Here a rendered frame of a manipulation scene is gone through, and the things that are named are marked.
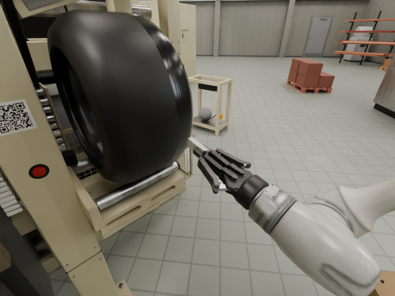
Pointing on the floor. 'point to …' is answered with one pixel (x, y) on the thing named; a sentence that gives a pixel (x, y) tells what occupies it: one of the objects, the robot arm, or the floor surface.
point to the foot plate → (123, 289)
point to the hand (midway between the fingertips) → (197, 147)
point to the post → (48, 180)
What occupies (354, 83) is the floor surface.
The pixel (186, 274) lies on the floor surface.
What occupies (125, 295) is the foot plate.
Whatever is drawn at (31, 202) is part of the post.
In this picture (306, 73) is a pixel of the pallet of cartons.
